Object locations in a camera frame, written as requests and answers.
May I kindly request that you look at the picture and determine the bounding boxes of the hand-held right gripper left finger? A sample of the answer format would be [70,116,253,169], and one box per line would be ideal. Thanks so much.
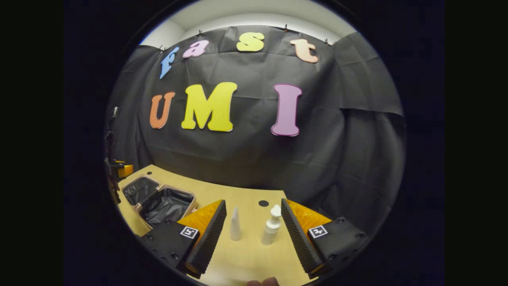
[141,199,227,278]

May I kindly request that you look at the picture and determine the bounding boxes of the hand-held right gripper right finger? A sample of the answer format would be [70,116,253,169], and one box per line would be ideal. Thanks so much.
[281,198,369,279]

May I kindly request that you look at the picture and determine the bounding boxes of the white pump bottle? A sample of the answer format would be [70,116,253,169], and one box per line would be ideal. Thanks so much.
[261,204,283,246]

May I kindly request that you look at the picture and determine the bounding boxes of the white cone-shaped tube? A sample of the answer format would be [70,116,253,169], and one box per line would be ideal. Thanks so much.
[230,206,242,242]

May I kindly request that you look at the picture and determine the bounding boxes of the beige scalloped suitcase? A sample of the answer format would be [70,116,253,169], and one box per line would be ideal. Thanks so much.
[120,175,198,229]

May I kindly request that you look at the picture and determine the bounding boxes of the black backdrop cloth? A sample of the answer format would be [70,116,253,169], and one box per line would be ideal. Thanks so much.
[104,25,406,239]

